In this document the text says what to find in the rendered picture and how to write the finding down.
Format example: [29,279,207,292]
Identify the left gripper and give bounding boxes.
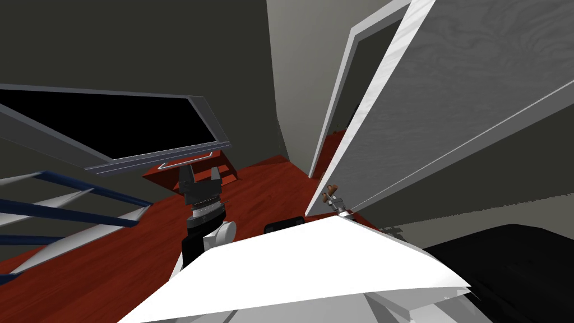
[179,164,224,207]

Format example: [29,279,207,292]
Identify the red-brown television cabinet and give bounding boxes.
[142,150,239,195]

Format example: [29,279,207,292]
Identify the blue and white slatted furniture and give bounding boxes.
[0,170,154,286]

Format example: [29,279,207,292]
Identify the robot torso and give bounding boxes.
[117,214,494,323]

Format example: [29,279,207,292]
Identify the grey wooden door leaf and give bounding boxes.
[304,0,574,218]

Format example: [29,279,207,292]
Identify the black television with grey frame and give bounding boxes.
[0,82,232,177]

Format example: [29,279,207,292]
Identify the brown and metal door handle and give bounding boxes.
[321,183,350,215]

